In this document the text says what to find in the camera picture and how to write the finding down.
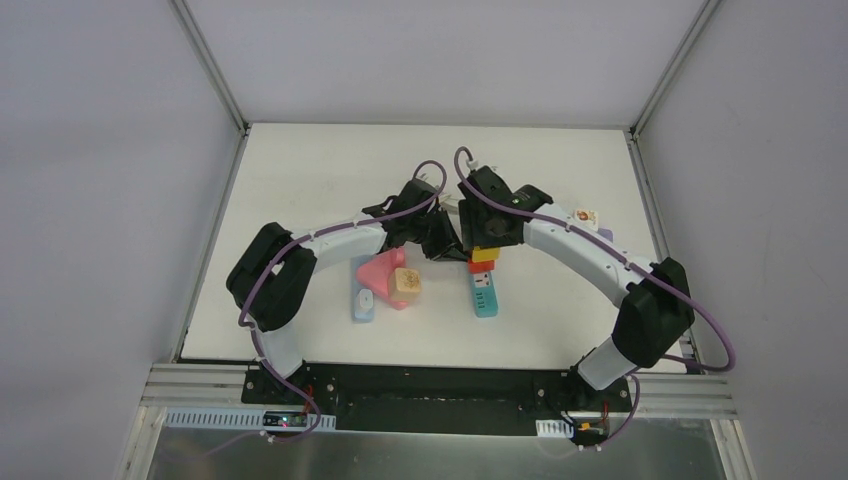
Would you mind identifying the yellow cube plug adapter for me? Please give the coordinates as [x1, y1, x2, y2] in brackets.
[471, 247, 501, 263]

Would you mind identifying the red cube plug adapter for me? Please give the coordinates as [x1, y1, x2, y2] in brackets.
[467, 260, 496, 275]

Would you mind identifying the teal power strip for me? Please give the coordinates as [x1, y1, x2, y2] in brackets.
[470, 271, 499, 318]

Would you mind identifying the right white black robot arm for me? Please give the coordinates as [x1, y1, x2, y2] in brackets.
[458, 166, 694, 410]

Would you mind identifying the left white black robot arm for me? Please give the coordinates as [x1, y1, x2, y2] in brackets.
[225, 179, 469, 405]

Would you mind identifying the pink triangular plug adapter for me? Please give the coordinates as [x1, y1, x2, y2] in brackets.
[355, 247, 408, 310]

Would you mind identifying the purple socket adapter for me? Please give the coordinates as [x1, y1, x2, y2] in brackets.
[597, 228, 614, 242]

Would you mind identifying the beige wooden cube adapter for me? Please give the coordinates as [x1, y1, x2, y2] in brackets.
[389, 268, 422, 302]

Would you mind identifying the light blue power strip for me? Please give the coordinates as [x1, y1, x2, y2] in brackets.
[351, 256, 375, 323]

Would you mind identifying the white cube adapter with sticker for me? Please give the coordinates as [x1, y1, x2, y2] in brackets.
[574, 208, 599, 232]

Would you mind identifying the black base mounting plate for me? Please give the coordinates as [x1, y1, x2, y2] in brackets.
[241, 363, 631, 436]

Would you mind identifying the white coiled power cord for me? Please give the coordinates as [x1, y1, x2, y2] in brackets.
[410, 173, 465, 215]

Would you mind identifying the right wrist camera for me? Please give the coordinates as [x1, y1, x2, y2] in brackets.
[466, 159, 503, 175]

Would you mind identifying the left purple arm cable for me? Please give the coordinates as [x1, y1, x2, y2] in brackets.
[238, 160, 448, 444]

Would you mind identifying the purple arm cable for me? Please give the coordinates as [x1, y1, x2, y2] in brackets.
[238, 160, 448, 444]
[453, 146, 737, 452]

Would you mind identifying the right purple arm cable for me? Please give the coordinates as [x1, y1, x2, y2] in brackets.
[453, 146, 737, 452]

